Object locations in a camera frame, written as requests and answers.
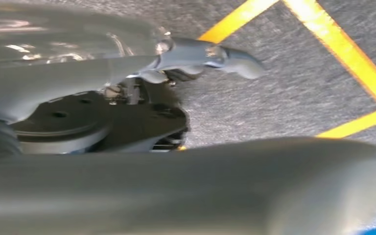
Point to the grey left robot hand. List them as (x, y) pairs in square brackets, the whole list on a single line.
[(61, 77)]

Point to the yellow floor tape square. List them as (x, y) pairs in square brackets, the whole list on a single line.
[(337, 39)]

